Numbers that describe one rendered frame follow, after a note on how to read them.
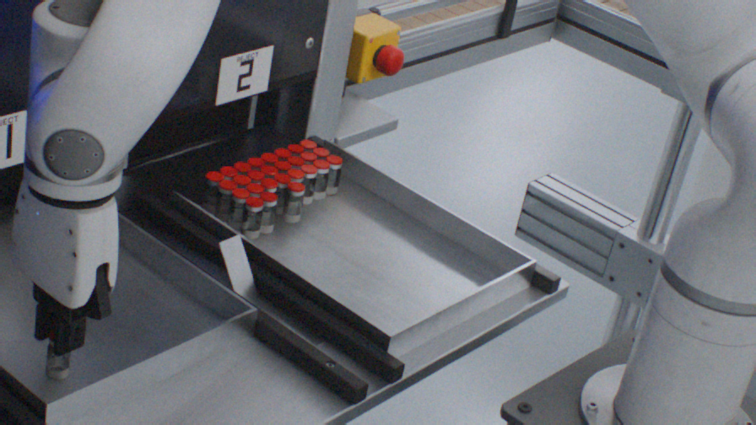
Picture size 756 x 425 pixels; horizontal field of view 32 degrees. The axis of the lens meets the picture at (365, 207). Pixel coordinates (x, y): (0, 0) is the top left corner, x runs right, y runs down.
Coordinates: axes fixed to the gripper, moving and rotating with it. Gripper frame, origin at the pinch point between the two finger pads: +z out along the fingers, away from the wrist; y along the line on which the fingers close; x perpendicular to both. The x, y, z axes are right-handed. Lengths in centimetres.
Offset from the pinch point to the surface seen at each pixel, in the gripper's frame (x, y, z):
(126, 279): 15.6, -8.8, 5.8
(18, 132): 8.8, -19.7, -8.6
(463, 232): 54, 7, 4
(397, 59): 66, -16, -6
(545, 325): 173, -37, 94
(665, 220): 135, -2, 34
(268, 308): 24.8, 3.7, 5.7
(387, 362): 26.3, 19.0, 3.7
